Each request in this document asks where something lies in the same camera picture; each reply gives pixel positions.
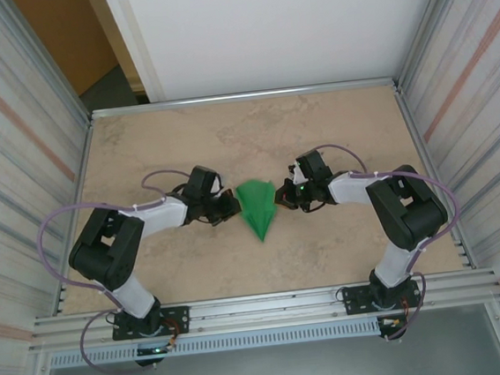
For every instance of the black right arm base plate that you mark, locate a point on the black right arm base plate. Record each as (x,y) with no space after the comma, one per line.
(354,302)

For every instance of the green paper sheet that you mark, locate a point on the green paper sheet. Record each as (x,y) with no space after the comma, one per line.
(257,204)

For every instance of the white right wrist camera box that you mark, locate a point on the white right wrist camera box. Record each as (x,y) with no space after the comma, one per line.
(296,173)

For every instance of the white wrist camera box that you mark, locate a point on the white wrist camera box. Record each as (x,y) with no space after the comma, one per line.
(296,173)
(218,186)

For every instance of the brown wooden door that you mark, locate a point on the brown wooden door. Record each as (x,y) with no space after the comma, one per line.
(67,36)

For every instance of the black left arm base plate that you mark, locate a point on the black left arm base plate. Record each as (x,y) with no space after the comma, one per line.
(178,320)

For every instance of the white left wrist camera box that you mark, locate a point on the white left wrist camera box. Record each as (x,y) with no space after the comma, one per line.
(218,186)

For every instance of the white door frame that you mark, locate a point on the white door frame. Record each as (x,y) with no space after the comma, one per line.
(133,52)

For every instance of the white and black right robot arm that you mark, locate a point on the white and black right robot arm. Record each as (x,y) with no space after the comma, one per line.
(407,208)

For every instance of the aluminium corner post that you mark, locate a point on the aluminium corner post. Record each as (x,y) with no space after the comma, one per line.
(37,44)
(429,6)

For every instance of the aluminium table end rail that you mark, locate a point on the aluminium table end rail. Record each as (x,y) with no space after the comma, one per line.
(246,97)

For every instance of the aluminium table side rail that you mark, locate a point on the aluminium table side rail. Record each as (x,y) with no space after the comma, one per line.
(410,123)
(84,155)

